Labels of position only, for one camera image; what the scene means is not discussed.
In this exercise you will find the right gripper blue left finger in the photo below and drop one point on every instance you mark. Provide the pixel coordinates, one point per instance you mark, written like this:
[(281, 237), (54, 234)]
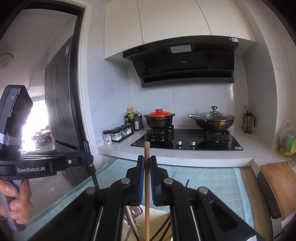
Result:
[(97, 214)]

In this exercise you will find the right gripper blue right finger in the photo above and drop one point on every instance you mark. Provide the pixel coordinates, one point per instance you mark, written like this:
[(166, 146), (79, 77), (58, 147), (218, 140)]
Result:
[(196, 214)]

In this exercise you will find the silver spoon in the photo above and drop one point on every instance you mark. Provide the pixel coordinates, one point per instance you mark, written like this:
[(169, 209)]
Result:
[(136, 211)]

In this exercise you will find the brown wooden chopstick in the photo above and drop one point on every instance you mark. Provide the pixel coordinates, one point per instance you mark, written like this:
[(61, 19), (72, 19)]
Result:
[(146, 183)]

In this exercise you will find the light wooden chopstick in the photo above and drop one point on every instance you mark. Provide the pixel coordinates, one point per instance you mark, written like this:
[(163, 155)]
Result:
[(131, 221)]

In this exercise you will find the person's left hand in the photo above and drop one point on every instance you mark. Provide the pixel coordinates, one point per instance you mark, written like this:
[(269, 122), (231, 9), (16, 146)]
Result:
[(21, 207)]

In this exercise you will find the light blue woven table mat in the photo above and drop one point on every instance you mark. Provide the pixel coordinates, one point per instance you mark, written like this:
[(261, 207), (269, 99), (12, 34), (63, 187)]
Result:
[(226, 183)]

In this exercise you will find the grey refrigerator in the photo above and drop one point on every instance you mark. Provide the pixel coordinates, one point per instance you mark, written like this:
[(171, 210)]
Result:
[(64, 123)]

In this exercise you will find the wooden cutting board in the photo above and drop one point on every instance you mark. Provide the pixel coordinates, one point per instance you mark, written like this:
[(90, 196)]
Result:
[(281, 179)]

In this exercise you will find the black gas stove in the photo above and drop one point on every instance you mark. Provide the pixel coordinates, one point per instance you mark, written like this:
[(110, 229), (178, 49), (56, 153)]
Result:
[(189, 139)]

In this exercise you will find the wok with glass lid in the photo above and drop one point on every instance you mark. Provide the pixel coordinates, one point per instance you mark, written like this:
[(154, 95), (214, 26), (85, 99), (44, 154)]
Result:
[(213, 120)]

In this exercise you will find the sauce bottles group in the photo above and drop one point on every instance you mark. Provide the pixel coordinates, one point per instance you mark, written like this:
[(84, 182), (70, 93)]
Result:
[(133, 118)]

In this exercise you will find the dark glass jug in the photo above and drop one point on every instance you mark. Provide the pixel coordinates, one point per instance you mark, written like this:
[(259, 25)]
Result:
[(249, 122)]

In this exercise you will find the yellow green plastic bag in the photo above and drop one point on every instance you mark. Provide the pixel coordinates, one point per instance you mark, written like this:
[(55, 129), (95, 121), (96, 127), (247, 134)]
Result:
[(287, 138)]

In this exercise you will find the black pot with red lid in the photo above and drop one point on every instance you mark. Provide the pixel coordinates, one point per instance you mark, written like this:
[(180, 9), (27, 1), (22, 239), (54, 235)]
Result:
[(159, 119)]

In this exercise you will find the white upper cabinets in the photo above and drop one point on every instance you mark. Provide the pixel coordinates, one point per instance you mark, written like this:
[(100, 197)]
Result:
[(132, 23)]

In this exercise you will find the black range hood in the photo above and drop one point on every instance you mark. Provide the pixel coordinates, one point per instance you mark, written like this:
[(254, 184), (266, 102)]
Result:
[(189, 59)]

